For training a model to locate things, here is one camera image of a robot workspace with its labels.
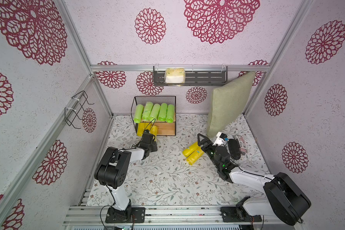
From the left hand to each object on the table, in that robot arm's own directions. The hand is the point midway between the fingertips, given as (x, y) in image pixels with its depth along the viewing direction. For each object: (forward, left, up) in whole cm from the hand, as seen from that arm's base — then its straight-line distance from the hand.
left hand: (153, 144), depth 101 cm
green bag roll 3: (+14, -2, +18) cm, 23 cm away
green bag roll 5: (+11, -13, +19) cm, 26 cm away
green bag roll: (+13, +9, +18) cm, 24 cm away
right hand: (-6, -29, +19) cm, 35 cm away
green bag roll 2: (+15, +3, +19) cm, 24 cm away
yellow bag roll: (+9, 0, +3) cm, 10 cm away
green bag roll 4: (+14, -8, +19) cm, 24 cm away
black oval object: (-4, -56, 0) cm, 56 cm away
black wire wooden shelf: (+14, -8, 0) cm, 16 cm away
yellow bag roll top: (-7, -24, +2) cm, 25 cm away
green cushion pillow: (+11, -46, +29) cm, 56 cm away
